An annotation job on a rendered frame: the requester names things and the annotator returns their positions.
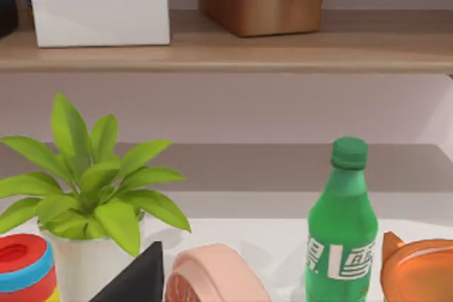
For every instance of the orange cat-shaped cup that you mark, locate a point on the orange cat-shaped cup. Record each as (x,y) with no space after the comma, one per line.
(417,270)

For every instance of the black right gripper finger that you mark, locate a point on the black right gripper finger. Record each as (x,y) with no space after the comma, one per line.
(141,277)

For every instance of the pink meat slice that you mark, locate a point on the pink meat slice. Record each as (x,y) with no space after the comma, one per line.
(216,273)

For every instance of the white tissue box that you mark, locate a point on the white tissue box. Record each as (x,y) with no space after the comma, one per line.
(101,13)

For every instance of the green plant in white pot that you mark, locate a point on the green plant in white pot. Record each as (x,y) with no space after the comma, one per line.
(88,192)

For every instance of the wooden shelf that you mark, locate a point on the wooden shelf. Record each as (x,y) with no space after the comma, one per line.
(247,51)

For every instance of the green bottle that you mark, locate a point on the green bottle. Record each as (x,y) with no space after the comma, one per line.
(341,227)

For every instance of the stack of coloured rings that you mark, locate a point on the stack of coloured rings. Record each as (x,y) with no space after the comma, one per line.
(24,266)

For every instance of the black box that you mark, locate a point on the black box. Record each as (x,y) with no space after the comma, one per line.
(7,8)

